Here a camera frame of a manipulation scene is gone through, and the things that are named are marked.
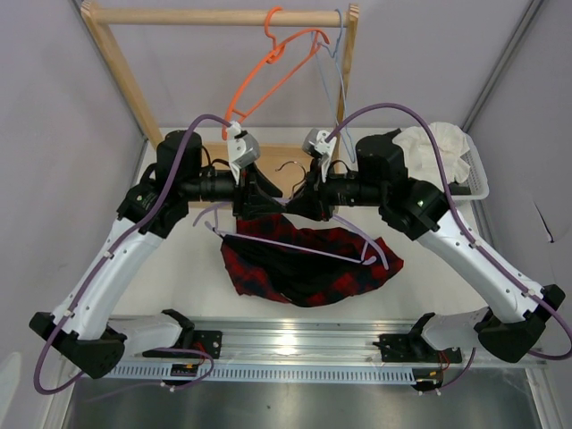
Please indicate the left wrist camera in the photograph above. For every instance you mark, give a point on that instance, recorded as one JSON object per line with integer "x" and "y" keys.
{"x": 242, "y": 149}

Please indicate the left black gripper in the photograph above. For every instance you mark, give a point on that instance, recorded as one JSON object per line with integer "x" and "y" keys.
{"x": 254, "y": 206}

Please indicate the red black plaid skirt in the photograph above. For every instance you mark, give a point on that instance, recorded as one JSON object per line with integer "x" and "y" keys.
{"x": 299, "y": 278}

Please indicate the slotted cable duct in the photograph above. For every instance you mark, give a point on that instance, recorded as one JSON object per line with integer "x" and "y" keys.
{"x": 266, "y": 374}

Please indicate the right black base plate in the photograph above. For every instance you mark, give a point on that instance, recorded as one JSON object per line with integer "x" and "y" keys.
{"x": 405, "y": 348}

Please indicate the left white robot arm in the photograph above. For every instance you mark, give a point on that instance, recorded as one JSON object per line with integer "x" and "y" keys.
{"x": 79, "y": 328}

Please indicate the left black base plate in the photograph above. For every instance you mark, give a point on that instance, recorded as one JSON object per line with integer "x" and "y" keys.
{"x": 207, "y": 341}

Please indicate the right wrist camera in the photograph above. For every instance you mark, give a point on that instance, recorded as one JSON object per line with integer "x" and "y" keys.
{"x": 320, "y": 147}

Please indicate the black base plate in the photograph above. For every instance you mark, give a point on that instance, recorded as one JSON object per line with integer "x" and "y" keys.
{"x": 207, "y": 341}
{"x": 405, "y": 348}

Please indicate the wooden clothes rack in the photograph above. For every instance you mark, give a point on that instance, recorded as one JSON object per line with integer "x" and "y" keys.
{"x": 173, "y": 64}

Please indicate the black garment in basket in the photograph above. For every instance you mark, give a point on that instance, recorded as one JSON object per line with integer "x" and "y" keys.
{"x": 459, "y": 189}

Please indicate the white plastic basket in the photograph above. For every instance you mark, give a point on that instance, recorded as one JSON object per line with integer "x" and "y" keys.
{"x": 477, "y": 179}

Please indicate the aluminium mounting rail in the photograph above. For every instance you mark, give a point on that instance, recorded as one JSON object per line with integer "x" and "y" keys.
{"x": 299, "y": 341}

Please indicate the lilac plastic hanger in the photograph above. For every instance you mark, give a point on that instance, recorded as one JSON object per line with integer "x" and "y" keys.
{"x": 370, "y": 253}

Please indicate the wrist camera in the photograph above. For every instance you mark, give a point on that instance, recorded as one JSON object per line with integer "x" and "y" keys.
{"x": 242, "y": 149}
{"x": 320, "y": 147}

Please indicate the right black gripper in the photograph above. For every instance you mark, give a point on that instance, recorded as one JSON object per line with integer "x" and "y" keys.
{"x": 314, "y": 199}

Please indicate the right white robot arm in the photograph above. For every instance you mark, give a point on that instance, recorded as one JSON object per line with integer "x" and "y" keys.
{"x": 517, "y": 308}

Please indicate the orange plastic hanger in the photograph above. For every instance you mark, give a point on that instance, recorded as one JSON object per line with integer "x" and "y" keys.
{"x": 236, "y": 111}

